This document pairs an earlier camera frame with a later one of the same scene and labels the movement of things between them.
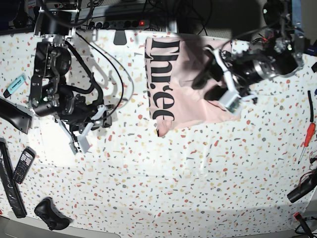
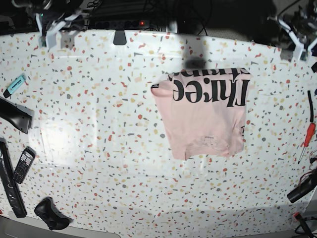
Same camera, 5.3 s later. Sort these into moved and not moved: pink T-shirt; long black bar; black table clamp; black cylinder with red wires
Moved: pink T-shirt
Not moved: black table clamp; long black bar; black cylinder with red wires
